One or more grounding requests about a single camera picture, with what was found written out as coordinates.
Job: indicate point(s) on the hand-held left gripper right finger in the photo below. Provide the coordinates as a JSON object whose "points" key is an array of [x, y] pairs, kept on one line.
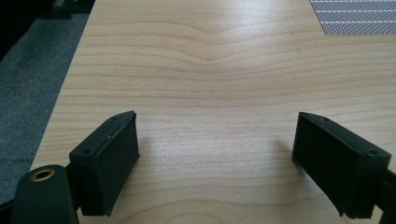
{"points": [[336, 161]]}

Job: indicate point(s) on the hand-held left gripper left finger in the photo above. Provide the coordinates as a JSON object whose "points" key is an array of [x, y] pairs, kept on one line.
{"points": [[104, 165]]}

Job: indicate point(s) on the grey patterned mat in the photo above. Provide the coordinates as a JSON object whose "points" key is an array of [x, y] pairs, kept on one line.
{"points": [[358, 17]]}

